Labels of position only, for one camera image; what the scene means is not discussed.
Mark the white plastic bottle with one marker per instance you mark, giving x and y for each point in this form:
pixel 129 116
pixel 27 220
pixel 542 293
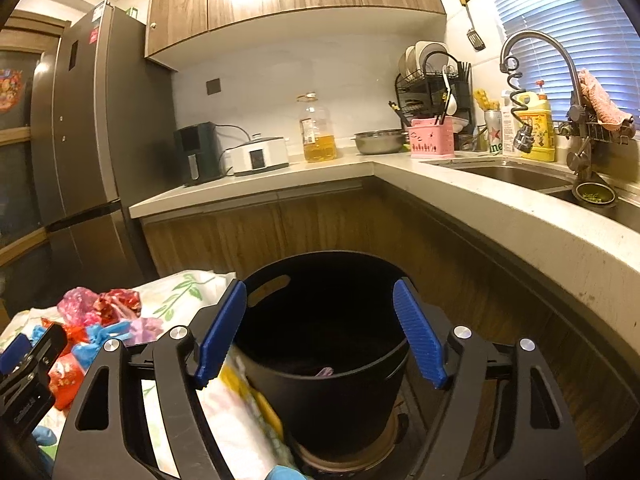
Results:
pixel 509 130

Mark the small white plate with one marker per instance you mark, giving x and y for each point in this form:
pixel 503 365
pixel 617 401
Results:
pixel 409 60

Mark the wooden framed door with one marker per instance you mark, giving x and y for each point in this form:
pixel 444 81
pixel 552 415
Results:
pixel 20 185

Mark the colourful door poster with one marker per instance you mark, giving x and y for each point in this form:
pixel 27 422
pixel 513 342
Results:
pixel 10 90

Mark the black plastic bucket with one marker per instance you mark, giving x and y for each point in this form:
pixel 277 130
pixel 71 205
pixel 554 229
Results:
pixel 325 320

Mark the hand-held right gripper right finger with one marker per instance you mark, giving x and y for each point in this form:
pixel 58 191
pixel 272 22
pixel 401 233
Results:
pixel 417 335

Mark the purple crumpled plastic bag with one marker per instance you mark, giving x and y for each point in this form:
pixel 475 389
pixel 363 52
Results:
pixel 145 330

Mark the pink utensil holder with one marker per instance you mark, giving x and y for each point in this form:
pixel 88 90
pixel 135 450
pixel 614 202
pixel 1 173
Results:
pixel 430 140

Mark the sink drain strainer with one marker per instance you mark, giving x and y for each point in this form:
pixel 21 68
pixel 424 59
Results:
pixel 595 195

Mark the grey steel refrigerator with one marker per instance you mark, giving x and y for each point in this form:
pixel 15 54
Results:
pixel 100 135

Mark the red foil crumpled bag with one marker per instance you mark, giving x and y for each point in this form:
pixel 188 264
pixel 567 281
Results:
pixel 117 305

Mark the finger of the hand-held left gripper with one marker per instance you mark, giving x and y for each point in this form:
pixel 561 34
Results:
pixel 15 352

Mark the silver drink can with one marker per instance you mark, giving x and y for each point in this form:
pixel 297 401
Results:
pixel 493 132

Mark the red and white plastic bag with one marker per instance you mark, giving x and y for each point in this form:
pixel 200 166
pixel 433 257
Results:
pixel 65 375

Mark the dark wall outlet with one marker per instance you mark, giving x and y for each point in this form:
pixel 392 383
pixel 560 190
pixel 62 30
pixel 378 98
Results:
pixel 214 86

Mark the floral white cloth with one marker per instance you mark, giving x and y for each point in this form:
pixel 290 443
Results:
pixel 170 295

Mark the coiled faucet sprayer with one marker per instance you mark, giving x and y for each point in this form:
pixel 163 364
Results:
pixel 525 135

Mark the hanging slotted spatula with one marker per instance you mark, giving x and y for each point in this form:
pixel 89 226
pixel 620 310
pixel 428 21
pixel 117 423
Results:
pixel 475 37

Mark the steel kitchen sink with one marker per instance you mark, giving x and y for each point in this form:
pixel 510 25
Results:
pixel 510 175

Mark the steel kitchen faucet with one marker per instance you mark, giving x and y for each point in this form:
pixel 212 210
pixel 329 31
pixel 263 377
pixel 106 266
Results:
pixel 565 55

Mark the wooden lower cabinets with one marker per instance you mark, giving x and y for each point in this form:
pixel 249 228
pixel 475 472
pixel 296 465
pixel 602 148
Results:
pixel 300 225

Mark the pink crumpled plastic bag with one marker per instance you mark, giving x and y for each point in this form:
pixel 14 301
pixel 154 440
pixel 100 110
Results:
pixel 77 307

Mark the yellow detergent bottle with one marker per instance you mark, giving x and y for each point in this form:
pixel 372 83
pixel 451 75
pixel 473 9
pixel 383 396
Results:
pixel 542 130

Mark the white rice cooker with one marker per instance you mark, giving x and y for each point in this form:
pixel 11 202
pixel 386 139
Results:
pixel 257 155

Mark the black dish rack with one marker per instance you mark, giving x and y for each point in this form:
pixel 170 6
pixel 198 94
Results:
pixel 462 90

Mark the pink dish cloth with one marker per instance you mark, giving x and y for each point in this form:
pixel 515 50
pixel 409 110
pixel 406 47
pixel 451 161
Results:
pixel 602 102

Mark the cooking oil bottle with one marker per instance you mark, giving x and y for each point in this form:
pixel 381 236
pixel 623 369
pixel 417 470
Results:
pixel 318 145

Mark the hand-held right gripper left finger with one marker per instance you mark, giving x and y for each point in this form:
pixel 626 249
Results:
pixel 222 330

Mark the large white plate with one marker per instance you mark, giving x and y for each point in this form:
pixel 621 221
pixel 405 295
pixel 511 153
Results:
pixel 430 52

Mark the window blinds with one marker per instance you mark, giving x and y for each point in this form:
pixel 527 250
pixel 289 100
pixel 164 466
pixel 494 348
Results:
pixel 565 5

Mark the black air fryer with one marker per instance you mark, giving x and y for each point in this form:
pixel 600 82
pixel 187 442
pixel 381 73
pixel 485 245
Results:
pixel 197 155

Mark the steel mixing bowl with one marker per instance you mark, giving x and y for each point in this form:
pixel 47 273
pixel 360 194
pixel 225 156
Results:
pixel 377 142

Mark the blue crumpled plastic bag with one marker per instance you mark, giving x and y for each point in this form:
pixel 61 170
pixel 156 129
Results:
pixel 46 436
pixel 100 342

